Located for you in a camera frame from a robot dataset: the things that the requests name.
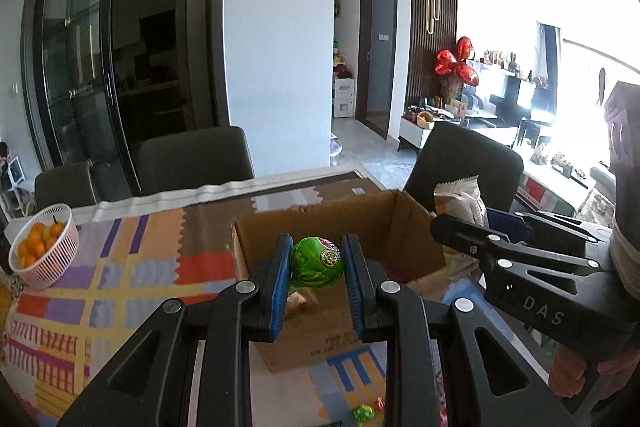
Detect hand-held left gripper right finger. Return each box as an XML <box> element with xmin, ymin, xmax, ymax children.
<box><xmin>341</xmin><ymin>234</ymin><xmax>566</xmax><ymax>427</ymax></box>

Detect pile of oranges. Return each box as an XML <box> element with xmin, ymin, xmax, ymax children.
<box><xmin>17</xmin><ymin>219</ymin><xmax>66</xmax><ymax>269</ymax></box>

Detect white snack bag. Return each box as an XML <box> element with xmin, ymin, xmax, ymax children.
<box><xmin>432</xmin><ymin>177</ymin><xmax>488</xmax><ymax>229</ymax></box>

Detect red white box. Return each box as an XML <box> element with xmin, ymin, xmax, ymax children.
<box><xmin>517</xmin><ymin>182</ymin><xmax>547</xmax><ymax>208</ymax></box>

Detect dark framed door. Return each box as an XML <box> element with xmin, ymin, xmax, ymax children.
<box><xmin>357</xmin><ymin>0</ymin><xmax>399</xmax><ymax>140</ymax></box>

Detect red foil balloons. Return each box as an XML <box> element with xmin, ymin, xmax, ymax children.
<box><xmin>434</xmin><ymin>36</ymin><xmax>481</xmax><ymax>88</ymax></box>

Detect white low sideboard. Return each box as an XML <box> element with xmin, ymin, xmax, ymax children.
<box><xmin>398</xmin><ymin>114</ymin><xmax>436</xmax><ymax>152</ymax></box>

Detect white storage cabinet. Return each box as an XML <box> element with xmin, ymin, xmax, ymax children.
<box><xmin>334</xmin><ymin>77</ymin><xmax>357</xmax><ymax>118</ymax></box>

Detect white plastic basket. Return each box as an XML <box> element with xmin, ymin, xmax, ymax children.
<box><xmin>4</xmin><ymin>203</ymin><xmax>81</xmax><ymax>290</ymax></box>

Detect colourful patterned tablecloth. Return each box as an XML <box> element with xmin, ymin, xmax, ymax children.
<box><xmin>0</xmin><ymin>162</ymin><xmax>501</xmax><ymax>427</ymax></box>

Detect black glass sliding door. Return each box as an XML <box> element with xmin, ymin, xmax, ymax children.
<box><xmin>22</xmin><ymin>0</ymin><xmax>221</xmax><ymax>198</ymax></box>

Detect dark grey dining chair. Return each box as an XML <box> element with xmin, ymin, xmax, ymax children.
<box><xmin>402</xmin><ymin>121</ymin><xmax>525</xmax><ymax>215</ymax></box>
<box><xmin>137</xmin><ymin>126</ymin><xmax>256</xmax><ymax>198</ymax></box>
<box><xmin>34</xmin><ymin>161</ymin><xmax>101</xmax><ymax>212</ymax></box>

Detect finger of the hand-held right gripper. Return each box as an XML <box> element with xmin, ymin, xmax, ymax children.
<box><xmin>487</xmin><ymin>208</ymin><xmax>612</xmax><ymax>258</ymax></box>
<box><xmin>431</xmin><ymin>214</ymin><xmax>598</xmax><ymax>273</ymax></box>

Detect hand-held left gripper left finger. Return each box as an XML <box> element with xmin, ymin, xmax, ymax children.
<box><xmin>57</xmin><ymin>234</ymin><xmax>293</xmax><ymax>427</ymax></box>

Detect person's right hand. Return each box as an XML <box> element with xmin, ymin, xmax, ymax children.
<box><xmin>552</xmin><ymin>347</ymin><xmax>640</xmax><ymax>400</ymax></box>

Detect green snack packet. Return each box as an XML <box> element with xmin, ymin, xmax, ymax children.
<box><xmin>290</xmin><ymin>235</ymin><xmax>346</xmax><ymax>294</ymax></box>

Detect brown cardboard box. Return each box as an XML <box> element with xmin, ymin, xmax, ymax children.
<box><xmin>231</xmin><ymin>189</ymin><xmax>448</xmax><ymax>374</ymax></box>

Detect gold wall ornament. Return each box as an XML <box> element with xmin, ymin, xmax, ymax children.
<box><xmin>424</xmin><ymin>0</ymin><xmax>442</xmax><ymax>35</ymax></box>

